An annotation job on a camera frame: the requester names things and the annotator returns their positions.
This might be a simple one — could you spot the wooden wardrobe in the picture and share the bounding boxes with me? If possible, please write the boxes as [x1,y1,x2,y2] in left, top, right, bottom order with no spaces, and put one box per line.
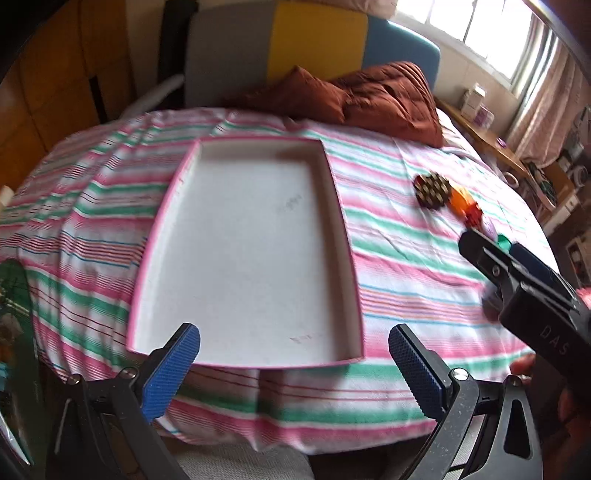
[0,0,134,195]

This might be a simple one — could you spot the grey fabric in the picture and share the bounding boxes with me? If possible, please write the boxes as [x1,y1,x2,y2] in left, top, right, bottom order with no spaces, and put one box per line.
[178,450,315,480]

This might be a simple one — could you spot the dark brown scalloped container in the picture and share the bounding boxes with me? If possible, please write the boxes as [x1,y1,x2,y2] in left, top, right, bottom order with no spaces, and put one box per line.
[413,172,452,210]

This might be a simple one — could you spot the white bed rail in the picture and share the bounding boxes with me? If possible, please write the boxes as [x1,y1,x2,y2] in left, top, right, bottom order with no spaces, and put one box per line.
[122,74,185,118]

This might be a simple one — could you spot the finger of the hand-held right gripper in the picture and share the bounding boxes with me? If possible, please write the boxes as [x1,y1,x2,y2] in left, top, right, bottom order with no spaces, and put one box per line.
[510,243,579,304]
[458,228,553,304]

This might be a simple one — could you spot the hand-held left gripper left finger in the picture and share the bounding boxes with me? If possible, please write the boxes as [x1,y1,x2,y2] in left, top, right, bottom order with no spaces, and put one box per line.
[44,322,202,480]

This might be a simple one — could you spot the wooden shelf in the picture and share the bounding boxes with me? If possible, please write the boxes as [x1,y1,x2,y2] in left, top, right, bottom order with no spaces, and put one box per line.
[436,97,532,178]

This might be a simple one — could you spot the striped bedsheet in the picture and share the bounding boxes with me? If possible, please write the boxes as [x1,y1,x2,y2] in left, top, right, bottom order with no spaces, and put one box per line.
[0,107,561,455]

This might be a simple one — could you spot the window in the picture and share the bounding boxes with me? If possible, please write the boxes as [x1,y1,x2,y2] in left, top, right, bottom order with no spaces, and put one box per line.
[397,0,532,81]

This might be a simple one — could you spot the white carton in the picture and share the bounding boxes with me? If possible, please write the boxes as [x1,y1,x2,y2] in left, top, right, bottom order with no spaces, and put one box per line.
[459,83,488,118]

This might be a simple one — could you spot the person's right hand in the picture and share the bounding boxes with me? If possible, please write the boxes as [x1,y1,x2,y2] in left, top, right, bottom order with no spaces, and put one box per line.
[510,354,591,444]

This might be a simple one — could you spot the grey yellow blue headboard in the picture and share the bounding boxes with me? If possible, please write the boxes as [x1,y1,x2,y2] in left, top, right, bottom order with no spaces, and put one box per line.
[185,0,441,109]

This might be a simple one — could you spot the cardboard box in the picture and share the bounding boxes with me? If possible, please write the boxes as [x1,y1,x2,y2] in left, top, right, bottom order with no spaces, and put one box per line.
[545,159,580,204]

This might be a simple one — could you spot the pink patterned curtain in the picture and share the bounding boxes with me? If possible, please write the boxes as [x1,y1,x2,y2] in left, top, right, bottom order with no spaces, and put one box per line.
[505,14,583,167]

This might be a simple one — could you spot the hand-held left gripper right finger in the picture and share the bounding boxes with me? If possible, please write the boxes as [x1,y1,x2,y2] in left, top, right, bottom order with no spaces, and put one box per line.
[389,324,543,480]

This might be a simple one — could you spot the pink-edged white box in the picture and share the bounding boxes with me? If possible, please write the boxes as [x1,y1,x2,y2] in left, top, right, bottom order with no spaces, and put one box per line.
[126,136,365,370]

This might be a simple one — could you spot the brown quilt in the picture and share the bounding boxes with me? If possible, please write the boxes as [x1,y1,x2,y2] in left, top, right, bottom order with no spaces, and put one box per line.
[226,61,446,148]

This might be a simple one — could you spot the white pillow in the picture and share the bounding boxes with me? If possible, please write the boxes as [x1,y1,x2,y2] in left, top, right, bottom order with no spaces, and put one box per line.
[438,108,476,153]

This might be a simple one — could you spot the orange linked cubes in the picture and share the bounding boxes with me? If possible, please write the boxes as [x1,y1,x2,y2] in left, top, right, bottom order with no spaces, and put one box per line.
[449,185,478,215]

